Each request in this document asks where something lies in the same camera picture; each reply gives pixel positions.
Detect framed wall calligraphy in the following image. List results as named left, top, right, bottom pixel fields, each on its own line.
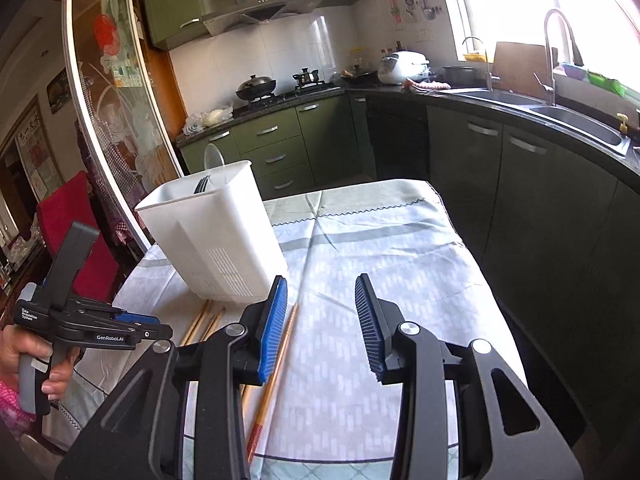
left=14, top=110, right=63, bottom=201

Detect green upper cabinets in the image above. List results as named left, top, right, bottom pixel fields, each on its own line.
left=141, top=0, right=371, bottom=51

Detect person's left hand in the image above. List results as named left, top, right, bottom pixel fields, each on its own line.
left=0, top=325, right=76, bottom=401

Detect wooden cutting board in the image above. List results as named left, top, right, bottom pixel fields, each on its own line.
left=492, top=41, right=551, bottom=101

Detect steel range hood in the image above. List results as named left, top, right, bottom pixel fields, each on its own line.
left=202, top=0, right=332, bottom=37

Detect white plastic utensil caddy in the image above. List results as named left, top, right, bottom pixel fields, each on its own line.
left=135, top=160, right=289, bottom=306

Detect wooden chopstick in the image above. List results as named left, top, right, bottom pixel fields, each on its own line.
left=186, top=304, right=215, bottom=347
left=180, top=301, right=210, bottom=347
left=247, top=303, right=299, bottom=462
left=201, top=307, right=227, bottom=343
left=239, top=382, right=253, bottom=448

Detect steel double sink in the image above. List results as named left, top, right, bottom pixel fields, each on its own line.
left=450, top=87, right=632, bottom=157

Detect small steel faucet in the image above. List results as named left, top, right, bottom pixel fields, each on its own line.
left=461, top=36, right=501, bottom=92

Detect kitchen window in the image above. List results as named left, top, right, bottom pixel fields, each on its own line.
left=432, top=0, right=640, bottom=106

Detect green plastic basket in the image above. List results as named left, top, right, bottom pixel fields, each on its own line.
left=587, top=72, right=628, bottom=98

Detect tall steel faucet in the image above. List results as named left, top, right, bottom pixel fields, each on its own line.
left=532, top=8, right=581, bottom=107

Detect red chair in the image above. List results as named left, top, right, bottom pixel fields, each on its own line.
left=36, top=170, right=121, bottom=306

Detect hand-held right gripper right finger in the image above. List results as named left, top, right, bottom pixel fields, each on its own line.
left=354, top=274, right=585, bottom=480

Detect pink cloth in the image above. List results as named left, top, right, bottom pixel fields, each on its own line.
left=402, top=78, right=453, bottom=93

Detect white rice cooker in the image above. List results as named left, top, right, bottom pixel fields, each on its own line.
left=377, top=51, right=432, bottom=86

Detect person's left forearm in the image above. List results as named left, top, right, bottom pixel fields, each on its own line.
left=0, top=380, right=38, bottom=438

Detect gas stove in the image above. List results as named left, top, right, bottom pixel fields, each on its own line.
left=245, top=82, right=346, bottom=110

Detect hanging kitchen utensils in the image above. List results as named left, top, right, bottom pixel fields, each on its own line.
left=402, top=0, right=443, bottom=23

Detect etched glass sliding door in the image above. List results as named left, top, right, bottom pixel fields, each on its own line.
left=62, top=0, right=183, bottom=256

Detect dark framed wall picture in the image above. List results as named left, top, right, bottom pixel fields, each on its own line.
left=46, top=67, right=71, bottom=113

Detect pale printed tablecloth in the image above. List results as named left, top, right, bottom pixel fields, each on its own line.
left=42, top=179, right=531, bottom=480

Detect black cooking pot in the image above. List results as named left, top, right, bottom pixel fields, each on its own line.
left=440, top=65, right=476, bottom=86

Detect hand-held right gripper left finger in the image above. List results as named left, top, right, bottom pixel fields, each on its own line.
left=54, top=275, right=289, bottom=480

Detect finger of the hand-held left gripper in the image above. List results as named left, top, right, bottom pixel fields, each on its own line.
left=54, top=323, right=174, bottom=349
left=65, top=300, right=160, bottom=328

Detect green drawer base cabinet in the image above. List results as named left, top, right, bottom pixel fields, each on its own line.
left=177, top=94, right=376, bottom=201

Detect plastic bag with food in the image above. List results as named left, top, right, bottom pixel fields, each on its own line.
left=182, top=105, right=235, bottom=136

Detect black wok with lid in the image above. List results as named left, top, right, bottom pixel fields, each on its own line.
left=235, top=74, right=277, bottom=101

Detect dark sink base cabinet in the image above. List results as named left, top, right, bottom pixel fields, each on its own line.
left=347, top=91, right=640, bottom=441

